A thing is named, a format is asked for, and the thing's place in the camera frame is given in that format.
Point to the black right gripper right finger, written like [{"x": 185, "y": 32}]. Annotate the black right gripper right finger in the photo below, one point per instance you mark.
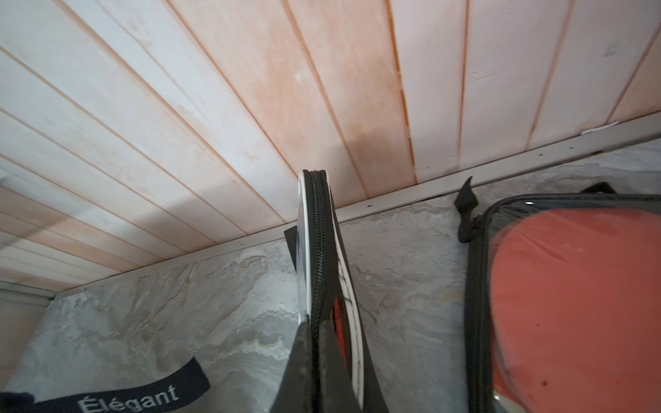
[{"x": 336, "y": 393}]

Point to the cream canvas tote bag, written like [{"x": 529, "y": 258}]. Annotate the cream canvas tote bag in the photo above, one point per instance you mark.
[{"x": 171, "y": 393}]

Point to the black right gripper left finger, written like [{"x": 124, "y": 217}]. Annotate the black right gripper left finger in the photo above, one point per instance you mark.
[{"x": 296, "y": 392}]

